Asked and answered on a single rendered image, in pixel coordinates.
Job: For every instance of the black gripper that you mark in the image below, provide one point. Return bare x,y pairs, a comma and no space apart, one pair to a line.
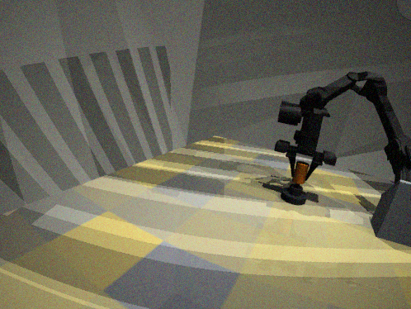
307,143

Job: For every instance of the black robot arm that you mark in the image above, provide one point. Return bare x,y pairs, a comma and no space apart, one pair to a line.
398,150

